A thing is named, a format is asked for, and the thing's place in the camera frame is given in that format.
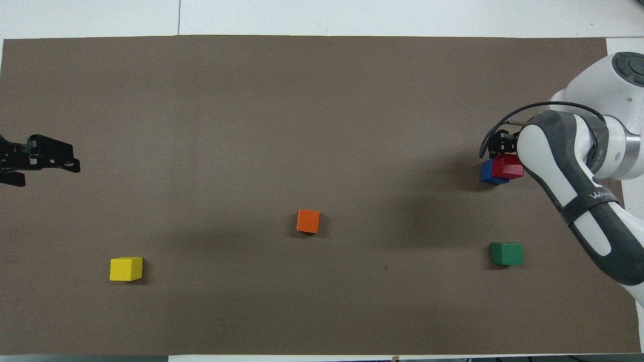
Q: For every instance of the red wooden block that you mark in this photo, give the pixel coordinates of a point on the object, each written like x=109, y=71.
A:
x=508, y=168

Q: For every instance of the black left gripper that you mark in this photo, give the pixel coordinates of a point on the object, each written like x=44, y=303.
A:
x=12, y=158

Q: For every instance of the yellow wooden block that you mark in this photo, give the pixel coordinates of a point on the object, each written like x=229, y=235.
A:
x=126, y=269

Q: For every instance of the brown table mat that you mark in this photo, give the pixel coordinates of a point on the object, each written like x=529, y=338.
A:
x=322, y=125

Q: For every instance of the green wooden block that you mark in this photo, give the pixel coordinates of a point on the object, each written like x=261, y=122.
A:
x=507, y=254

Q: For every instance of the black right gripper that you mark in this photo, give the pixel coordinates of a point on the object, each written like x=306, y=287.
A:
x=512, y=142

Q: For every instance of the blue wooden block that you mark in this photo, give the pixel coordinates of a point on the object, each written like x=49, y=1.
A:
x=485, y=173

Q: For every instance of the orange wooden block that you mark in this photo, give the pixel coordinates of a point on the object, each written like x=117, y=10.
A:
x=308, y=221

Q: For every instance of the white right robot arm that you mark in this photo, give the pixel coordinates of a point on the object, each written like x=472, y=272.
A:
x=553, y=161

